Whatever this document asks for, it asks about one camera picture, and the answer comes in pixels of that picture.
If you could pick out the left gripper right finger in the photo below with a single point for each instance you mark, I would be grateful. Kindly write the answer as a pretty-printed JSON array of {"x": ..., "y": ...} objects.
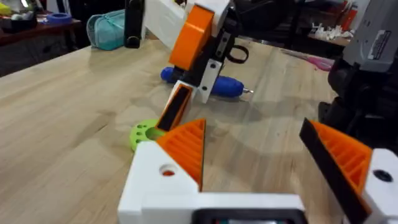
[{"x": 348, "y": 161}]

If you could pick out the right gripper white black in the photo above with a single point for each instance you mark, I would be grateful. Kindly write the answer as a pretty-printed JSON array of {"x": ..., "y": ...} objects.
[{"x": 161, "y": 21}]

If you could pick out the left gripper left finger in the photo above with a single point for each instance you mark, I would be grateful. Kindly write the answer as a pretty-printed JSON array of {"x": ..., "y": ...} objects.
[{"x": 155, "y": 174}]

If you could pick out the blue electric screwdriver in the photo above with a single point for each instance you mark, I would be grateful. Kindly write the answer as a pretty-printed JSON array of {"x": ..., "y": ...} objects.
[{"x": 228, "y": 87}]

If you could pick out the green disc with holes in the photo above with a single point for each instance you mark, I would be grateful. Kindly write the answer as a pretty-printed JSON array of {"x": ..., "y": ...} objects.
[{"x": 140, "y": 133}]

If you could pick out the teal zip bag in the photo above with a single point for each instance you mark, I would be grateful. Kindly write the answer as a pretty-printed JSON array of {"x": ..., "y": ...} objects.
[{"x": 107, "y": 31}]

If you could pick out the pink scissors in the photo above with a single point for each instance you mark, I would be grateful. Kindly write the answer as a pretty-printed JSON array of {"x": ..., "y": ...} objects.
[{"x": 320, "y": 62}]

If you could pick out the heap of white parts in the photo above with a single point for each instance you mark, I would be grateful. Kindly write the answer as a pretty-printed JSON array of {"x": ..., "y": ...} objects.
[{"x": 331, "y": 31}]

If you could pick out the blue tape roll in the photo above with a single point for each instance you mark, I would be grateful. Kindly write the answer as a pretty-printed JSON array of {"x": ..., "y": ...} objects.
[{"x": 59, "y": 18}]

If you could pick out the red box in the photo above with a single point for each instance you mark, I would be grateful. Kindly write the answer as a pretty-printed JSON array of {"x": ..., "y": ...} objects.
[{"x": 349, "y": 19}]

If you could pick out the dark brown side table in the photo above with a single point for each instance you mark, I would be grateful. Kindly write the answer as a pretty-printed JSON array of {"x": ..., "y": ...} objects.
[{"x": 37, "y": 31}]

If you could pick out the black upright post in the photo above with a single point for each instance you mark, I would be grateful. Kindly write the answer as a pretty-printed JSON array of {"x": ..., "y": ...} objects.
[{"x": 133, "y": 21}]

